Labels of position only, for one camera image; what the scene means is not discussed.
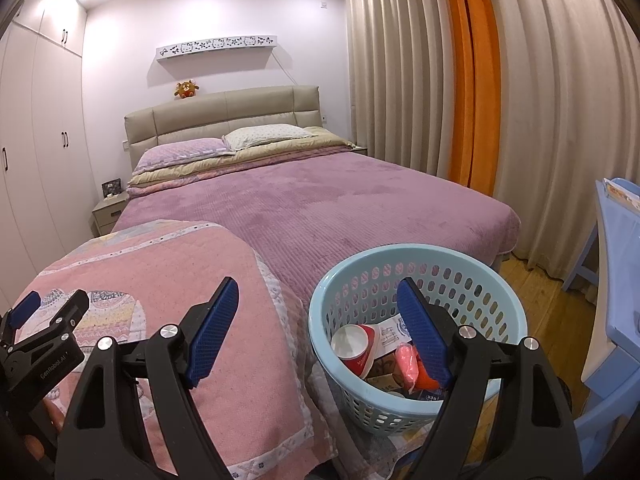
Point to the light blue plastic basket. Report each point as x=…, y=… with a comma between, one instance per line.
x=340, y=280

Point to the white wardrobe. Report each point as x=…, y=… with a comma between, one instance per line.
x=45, y=135

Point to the pink patterned quilt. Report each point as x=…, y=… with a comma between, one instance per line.
x=200, y=260

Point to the beige curtain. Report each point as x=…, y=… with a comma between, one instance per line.
x=560, y=110
x=395, y=70

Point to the white wall shelf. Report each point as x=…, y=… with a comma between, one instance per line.
x=215, y=47

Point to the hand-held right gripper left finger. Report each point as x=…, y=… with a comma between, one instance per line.
x=215, y=330

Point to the beige nightstand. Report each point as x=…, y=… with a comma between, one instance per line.
x=359, y=150
x=107, y=217

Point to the beige padded headboard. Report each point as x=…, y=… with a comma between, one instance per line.
x=200, y=115

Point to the light blue stool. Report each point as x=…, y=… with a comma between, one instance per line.
x=620, y=270

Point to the white dotted pillow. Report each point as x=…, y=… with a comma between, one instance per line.
x=270, y=135

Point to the purple bed blanket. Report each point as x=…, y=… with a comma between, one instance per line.
x=325, y=200

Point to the orange plastic bag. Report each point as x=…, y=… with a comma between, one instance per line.
x=427, y=377

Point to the orange curtain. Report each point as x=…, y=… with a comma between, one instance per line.
x=480, y=85

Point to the person's left hand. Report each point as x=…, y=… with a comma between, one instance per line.
x=40, y=447

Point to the blue plastic stool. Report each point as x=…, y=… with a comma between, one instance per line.
x=605, y=425

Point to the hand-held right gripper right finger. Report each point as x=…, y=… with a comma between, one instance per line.
x=422, y=335

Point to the purple pillow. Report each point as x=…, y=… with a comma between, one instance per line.
x=185, y=152

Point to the pink wrapper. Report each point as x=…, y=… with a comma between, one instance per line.
x=407, y=365

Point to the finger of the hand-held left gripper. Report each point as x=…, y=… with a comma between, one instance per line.
x=72, y=307
x=26, y=307

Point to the white printed paper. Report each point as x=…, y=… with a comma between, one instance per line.
x=392, y=335

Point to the orange plush toy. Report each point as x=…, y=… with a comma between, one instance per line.
x=186, y=90

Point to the red and white paper cup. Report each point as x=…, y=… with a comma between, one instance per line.
x=352, y=347

